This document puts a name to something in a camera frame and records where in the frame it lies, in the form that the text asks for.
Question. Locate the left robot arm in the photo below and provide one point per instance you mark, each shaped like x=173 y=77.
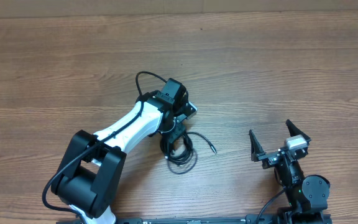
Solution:
x=88 y=175

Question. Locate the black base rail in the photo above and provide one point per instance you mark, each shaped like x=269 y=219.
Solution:
x=191 y=221

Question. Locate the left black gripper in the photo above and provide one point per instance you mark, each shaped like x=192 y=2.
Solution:
x=179 y=129

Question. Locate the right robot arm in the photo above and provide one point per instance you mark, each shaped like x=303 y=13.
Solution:
x=307 y=195

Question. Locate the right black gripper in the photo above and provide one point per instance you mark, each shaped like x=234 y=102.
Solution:
x=271 y=157

